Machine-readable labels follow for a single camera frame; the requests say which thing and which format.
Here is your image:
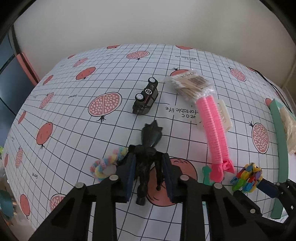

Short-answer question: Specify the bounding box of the black dragon toy figure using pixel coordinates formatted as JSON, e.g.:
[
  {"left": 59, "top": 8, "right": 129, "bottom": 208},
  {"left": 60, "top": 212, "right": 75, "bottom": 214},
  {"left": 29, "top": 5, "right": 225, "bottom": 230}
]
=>
[{"left": 128, "top": 120, "right": 164, "bottom": 206}]

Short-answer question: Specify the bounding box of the colourful plastic block cube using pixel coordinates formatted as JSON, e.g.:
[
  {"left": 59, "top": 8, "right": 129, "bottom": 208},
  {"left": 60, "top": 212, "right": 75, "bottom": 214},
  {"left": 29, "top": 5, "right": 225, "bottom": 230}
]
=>
[{"left": 230, "top": 163, "right": 263, "bottom": 193}]

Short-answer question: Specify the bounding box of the pastel rainbow twisted rope toy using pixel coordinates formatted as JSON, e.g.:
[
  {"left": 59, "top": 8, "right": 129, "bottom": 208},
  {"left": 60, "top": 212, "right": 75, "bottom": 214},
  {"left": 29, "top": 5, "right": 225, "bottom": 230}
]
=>
[{"left": 90, "top": 147, "right": 128, "bottom": 183}]

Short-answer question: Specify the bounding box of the black toy car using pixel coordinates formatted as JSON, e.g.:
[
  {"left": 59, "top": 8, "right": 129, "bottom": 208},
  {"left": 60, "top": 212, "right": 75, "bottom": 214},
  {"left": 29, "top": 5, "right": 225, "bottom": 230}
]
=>
[{"left": 132, "top": 77, "right": 159, "bottom": 115}]

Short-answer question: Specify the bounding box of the green translucent stretchy figure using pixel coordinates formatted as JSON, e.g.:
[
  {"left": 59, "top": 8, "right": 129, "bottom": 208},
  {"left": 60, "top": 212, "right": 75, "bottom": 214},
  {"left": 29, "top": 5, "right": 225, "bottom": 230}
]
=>
[{"left": 202, "top": 165, "right": 214, "bottom": 186}]

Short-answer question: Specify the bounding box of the pomegranate grid table cloth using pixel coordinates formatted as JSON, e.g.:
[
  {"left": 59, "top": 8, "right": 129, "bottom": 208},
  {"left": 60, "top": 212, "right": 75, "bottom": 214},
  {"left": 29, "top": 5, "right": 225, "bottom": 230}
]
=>
[{"left": 1, "top": 44, "right": 282, "bottom": 239}]

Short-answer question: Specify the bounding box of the cream lace cloth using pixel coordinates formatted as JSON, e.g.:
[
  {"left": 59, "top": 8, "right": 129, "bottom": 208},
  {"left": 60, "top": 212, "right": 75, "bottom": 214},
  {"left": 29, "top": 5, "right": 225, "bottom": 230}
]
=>
[{"left": 280, "top": 106, "right": 296, "bottom": 155}]

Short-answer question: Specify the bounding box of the cream hair claw clip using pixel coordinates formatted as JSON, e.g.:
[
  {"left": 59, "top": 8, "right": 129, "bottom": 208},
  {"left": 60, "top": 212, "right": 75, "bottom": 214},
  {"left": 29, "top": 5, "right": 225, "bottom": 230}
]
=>
[{"left": 197, "top": 98, "right": 233, "bottom": 133}]

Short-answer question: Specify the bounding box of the teal storage tray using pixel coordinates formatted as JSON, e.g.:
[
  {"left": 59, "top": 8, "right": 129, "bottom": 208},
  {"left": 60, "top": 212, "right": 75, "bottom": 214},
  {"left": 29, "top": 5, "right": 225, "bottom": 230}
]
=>
[{"left": 269, "top": 98, "right": 290, "bottom": 219}]

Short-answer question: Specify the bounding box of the cotton swabs plastic bag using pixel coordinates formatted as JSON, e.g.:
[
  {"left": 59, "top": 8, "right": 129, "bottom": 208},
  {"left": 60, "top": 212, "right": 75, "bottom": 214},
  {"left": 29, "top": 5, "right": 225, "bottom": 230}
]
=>
[{"left": 165, "top": 69, "right": 215, "bottom": 103}]

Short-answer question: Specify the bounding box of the black cable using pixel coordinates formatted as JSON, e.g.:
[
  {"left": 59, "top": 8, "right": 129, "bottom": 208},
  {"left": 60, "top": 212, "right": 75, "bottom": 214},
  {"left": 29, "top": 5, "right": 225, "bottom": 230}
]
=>
[{"left": 254, "top": 69, "right": 293, "bottom": 112}]

